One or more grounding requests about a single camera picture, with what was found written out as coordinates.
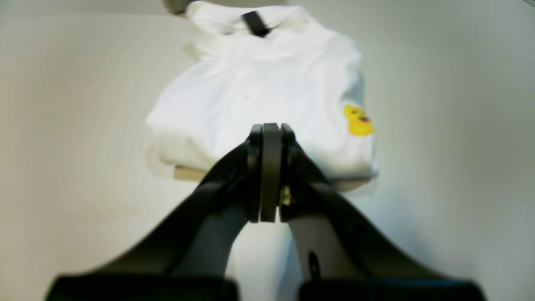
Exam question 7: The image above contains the white printed t-shirt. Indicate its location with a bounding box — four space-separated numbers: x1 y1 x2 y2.
146 1 380 182

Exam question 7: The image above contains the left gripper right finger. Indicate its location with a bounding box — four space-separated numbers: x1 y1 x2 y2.
260 123 485 301

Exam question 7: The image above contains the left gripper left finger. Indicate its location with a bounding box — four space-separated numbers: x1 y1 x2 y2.
46 125 262 301

